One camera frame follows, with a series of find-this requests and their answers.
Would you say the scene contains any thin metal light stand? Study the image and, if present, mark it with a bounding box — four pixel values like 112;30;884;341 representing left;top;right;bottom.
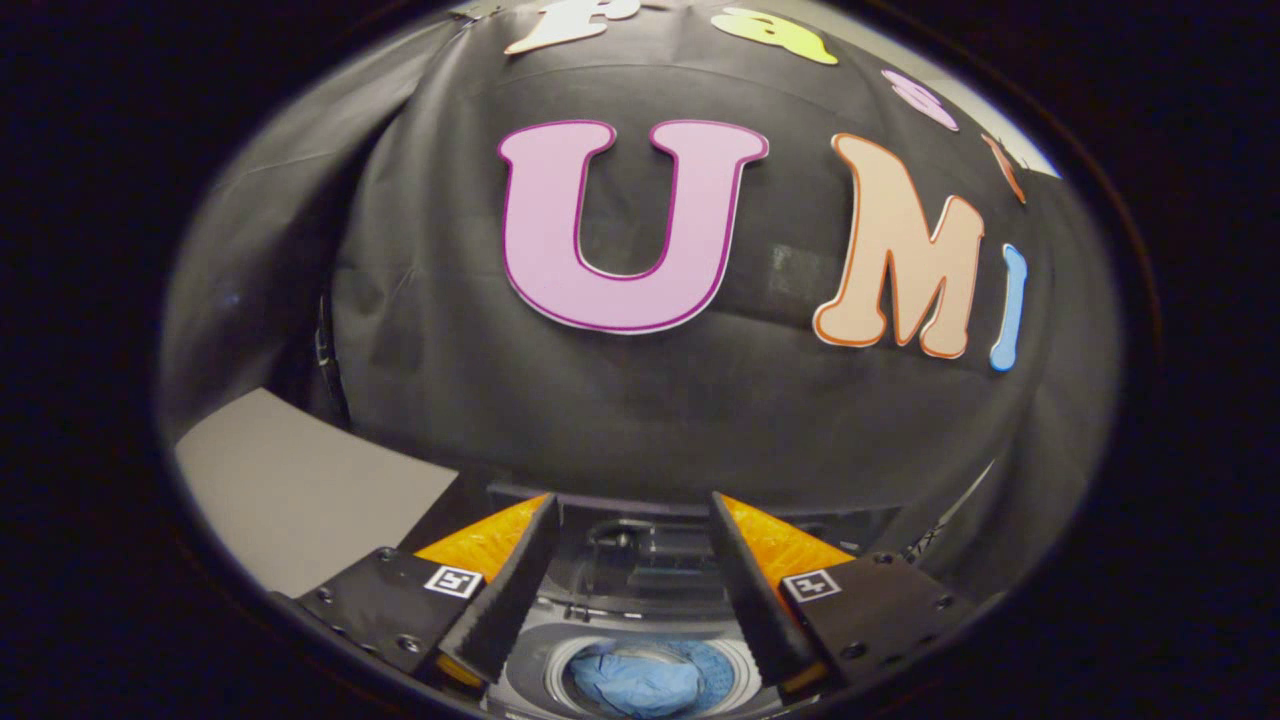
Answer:
905;460;996;561

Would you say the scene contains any light blue garment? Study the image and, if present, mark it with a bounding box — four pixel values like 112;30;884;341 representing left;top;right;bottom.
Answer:
565;640;713;719

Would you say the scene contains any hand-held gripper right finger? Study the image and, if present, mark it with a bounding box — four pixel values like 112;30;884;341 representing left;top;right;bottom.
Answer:
708;491;979;696

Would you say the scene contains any beige and black cabinet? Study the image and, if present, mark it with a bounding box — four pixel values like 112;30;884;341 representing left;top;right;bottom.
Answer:
175;388;496;598

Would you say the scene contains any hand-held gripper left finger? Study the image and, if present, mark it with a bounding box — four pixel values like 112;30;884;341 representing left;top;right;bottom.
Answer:
288;492;562;693

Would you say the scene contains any black backdrop cloth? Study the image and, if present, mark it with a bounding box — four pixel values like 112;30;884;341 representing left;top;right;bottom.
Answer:
158;0;1126;601

